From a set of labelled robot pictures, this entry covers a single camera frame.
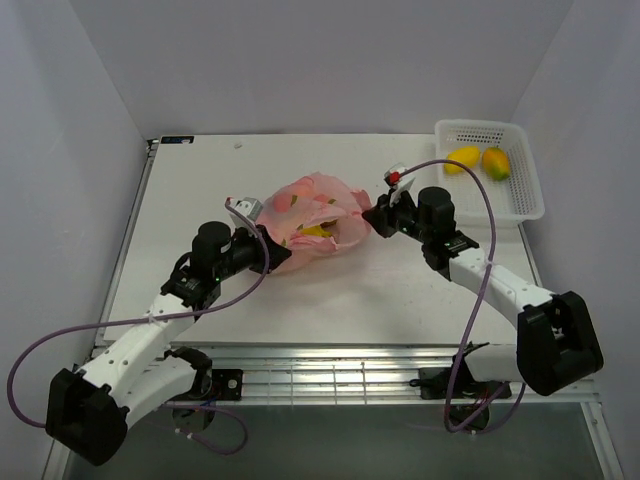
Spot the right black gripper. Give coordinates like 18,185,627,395
361,188,431,244

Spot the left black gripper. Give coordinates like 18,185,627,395
215,223,292,282

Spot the pink plastic bag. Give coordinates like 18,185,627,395
257,172,372,273

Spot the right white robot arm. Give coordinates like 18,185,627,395
362,187,604,397

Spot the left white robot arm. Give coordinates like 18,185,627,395
45,221,292,466

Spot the yellow fake fruit in bag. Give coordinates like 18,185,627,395
300,223,333,238

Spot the yellow green fake mango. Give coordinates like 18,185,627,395
482,147,511,181

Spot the white plastic basket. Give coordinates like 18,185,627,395
434,119,545,226

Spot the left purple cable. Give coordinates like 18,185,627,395
5,198,274,455

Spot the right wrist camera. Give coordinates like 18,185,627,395
384,163,415,207

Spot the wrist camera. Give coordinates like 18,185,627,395
384,163,415,207
225,197,263,228

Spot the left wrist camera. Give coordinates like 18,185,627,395
225,197,263,228

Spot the aluminium frame rail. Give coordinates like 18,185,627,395
50,347,624,479

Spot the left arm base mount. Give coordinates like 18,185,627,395
163,347,244,433

